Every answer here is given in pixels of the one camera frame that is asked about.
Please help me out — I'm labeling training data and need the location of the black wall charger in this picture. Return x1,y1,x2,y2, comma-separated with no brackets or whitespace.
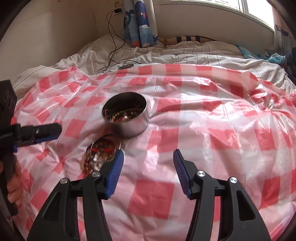
114,8,122,15

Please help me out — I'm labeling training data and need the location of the blue cartoon curtain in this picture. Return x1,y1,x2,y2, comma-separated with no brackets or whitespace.
123,0,158,48

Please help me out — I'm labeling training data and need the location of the red white checkered plastic sheet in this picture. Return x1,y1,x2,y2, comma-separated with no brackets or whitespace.
14,64,295,240

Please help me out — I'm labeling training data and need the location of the window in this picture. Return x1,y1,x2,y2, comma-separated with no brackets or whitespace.
168,1,274,30

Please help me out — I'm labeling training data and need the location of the round silver metal tin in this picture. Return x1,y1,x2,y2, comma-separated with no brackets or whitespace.
101,92,150,138

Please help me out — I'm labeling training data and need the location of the black charging cable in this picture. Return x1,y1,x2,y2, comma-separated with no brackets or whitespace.
101,9,142,74

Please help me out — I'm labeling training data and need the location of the round grey device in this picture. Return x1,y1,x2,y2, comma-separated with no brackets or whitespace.
119,64,134,70

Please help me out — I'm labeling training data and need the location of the striped pillow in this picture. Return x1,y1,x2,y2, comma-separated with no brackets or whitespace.
158,36,215,47

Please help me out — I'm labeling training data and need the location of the person's left hand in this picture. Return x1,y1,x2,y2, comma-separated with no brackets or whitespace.
3,160,23,207

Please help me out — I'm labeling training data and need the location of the white striped bed quilt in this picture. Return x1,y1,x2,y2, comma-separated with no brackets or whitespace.
13,34,295,99

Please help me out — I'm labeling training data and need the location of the blue plastic bag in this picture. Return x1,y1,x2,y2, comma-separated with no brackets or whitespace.
236,45,287,66

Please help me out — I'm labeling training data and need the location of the pile of mixed bracelets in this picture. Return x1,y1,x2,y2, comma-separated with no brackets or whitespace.
81,135,122,174

